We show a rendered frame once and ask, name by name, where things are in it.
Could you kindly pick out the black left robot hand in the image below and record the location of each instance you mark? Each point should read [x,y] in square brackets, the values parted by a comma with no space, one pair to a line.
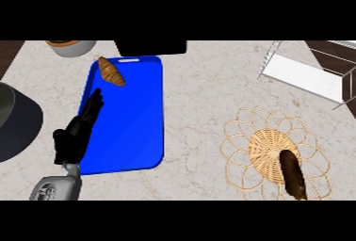
[74,135]

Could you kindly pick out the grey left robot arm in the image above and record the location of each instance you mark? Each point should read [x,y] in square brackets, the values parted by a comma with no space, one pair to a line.
[58,186]

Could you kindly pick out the round wicker placemat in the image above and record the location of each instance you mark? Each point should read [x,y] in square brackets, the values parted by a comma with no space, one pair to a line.
[265,150]

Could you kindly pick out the dark grey pot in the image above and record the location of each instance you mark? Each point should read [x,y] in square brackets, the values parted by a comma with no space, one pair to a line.
[21,125]

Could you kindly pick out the blue cutting board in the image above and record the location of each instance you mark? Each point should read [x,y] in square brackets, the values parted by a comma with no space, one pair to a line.
[127,119]

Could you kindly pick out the brown croissant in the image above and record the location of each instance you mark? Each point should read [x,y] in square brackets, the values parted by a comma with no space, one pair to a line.
[111,72]

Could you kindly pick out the pale grey bowl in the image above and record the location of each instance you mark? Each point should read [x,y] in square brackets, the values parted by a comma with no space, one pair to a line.
[71,48]

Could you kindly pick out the black appliance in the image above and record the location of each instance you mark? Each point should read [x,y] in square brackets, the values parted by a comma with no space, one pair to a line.
[151,47]

